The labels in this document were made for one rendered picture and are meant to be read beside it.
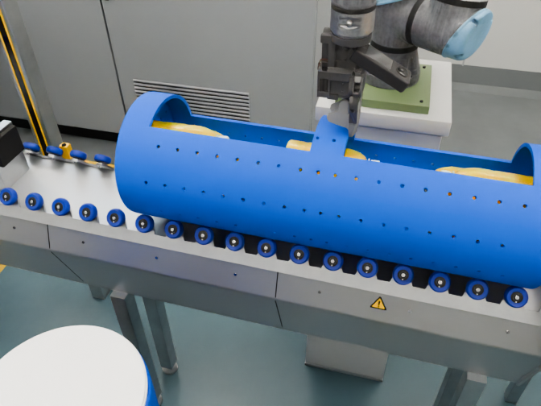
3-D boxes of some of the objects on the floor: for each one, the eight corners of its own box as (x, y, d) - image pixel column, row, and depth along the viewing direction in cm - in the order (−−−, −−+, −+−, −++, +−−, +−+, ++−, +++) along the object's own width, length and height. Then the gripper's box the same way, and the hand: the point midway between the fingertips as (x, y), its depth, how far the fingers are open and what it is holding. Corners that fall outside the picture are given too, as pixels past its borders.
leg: (150, 391, 194) (116, 281, 153) (165, 395, 193) (134, 285, 152) (143, 406, 190) (106, 296, 149) (158, 410, 189) (125, 300, 148)
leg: (166, 360, 205) (138, 248, 163) (179, 363, 203) (154, 251, 162) (159, 373, 200) (130, 261, 159) (174, 376, 199) (146, 265, 158)
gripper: (328, 19, 95) (323, 120, 109) (317, 39, 88) (314, 144, 102) (375, 22, 93) (365, 125, 107) (368, 44, 86) (358, 150, 100)
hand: (354, 130), depth 103 cm, fingers closed
